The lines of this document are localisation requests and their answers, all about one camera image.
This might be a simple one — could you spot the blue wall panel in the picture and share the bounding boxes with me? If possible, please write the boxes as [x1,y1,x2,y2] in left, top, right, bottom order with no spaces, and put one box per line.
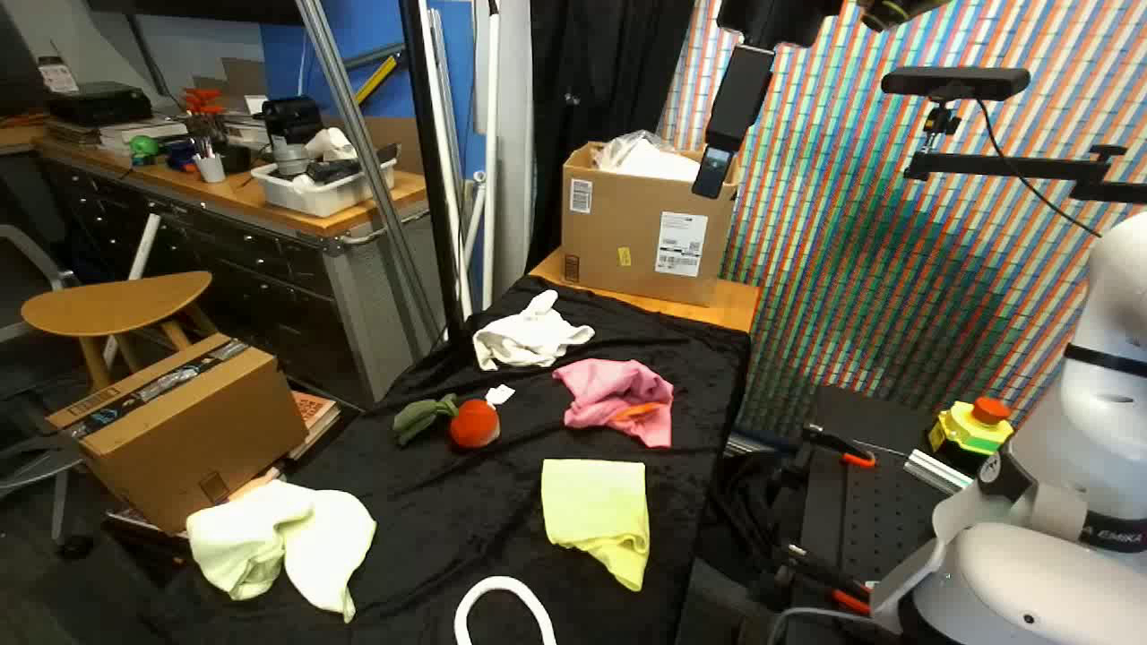
[257,0,496,183]

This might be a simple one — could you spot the black bar camera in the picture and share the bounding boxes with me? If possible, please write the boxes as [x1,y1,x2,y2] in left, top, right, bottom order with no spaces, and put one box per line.
[879,65,1032,103]

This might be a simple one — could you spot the white plastic bin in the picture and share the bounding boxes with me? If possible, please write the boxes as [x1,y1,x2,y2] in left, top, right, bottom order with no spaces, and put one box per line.
[247,156,406,224]

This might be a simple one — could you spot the wood topped workbench cabinet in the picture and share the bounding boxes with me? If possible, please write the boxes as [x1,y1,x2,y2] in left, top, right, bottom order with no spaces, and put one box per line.
[32,129,452,408]

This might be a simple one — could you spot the cardboard box black tape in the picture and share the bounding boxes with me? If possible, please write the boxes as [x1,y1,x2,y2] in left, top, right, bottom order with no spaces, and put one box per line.
[45,331,314,538]

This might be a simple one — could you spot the black curtain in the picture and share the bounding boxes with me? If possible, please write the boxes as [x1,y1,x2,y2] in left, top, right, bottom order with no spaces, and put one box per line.
[526,0,698,271]

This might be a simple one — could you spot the orange handled clamp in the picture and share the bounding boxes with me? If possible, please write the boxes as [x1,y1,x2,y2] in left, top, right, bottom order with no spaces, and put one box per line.
[801,422,881,475]
[782,543,876,620]

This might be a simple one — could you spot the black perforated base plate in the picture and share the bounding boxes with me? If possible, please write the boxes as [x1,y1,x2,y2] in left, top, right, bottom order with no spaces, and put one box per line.
[784,387,962,601]

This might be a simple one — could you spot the white cloth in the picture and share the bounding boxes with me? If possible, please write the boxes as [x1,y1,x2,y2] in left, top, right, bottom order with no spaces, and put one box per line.
[470,287,599,378]

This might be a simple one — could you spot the black table cloth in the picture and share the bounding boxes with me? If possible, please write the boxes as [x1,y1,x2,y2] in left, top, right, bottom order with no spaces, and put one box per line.
[140,276,757,645]

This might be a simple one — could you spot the wooden stool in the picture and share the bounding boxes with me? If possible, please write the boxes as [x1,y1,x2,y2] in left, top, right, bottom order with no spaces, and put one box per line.
[17,269,218,392]

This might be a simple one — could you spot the red plush toy green leaves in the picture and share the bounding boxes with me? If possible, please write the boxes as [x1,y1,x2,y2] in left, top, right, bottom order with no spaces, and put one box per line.
[391,392,505,457]

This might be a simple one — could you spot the clear plastic bag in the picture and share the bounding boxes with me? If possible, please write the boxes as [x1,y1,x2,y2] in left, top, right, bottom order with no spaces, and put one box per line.
[592,125,702,187]

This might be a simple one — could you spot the black benchtop device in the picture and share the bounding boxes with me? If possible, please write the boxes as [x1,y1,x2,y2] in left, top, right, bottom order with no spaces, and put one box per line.
[261,96,325,148]

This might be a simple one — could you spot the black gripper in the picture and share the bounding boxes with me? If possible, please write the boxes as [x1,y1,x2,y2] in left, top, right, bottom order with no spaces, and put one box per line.
[693,41,782,202]

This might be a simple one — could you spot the wooden side table top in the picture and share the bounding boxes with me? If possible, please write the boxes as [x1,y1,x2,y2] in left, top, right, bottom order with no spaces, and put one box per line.
[526,249,765,338]

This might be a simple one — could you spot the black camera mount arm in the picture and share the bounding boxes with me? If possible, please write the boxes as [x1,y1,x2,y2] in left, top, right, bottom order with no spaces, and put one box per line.
[901,103,1147,207]

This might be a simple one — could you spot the aluminium extrusion bar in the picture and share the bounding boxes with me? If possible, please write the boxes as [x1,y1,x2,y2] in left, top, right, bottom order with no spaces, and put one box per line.
[905,446,979,496]

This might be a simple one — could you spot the yellow cloth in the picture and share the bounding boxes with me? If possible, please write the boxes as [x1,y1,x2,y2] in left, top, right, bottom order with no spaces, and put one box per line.
[537,457,658,595]

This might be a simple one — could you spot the iridescent backdrop sheet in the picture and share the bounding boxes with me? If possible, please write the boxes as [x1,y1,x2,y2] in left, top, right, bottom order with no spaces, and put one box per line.
[654,0,1147,448]

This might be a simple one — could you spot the yellow red emergency stop button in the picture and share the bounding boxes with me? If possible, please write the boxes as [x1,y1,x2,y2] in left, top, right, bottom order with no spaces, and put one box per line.
[924,392,1017,458]

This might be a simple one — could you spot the pink cloth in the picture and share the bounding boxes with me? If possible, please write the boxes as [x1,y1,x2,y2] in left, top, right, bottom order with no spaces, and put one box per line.
[548,355,682,451]

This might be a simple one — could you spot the labelled cardboard box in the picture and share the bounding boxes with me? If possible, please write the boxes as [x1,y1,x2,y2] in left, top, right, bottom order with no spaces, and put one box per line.
[556,140,741,307]

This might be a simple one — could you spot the silver tripod pole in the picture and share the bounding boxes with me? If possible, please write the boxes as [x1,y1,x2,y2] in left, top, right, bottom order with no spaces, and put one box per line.
[291,0,444,353]

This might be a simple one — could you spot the black equipment case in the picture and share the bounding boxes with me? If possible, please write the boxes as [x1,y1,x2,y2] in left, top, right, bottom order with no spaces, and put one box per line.
[45,83,159,129]

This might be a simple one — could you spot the pale green cloth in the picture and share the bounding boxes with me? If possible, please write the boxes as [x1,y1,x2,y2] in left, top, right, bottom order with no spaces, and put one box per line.
[184,477,380,627]

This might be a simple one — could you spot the black stand pole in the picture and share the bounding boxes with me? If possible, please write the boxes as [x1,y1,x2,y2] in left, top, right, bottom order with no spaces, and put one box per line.
[400,0,470,353]

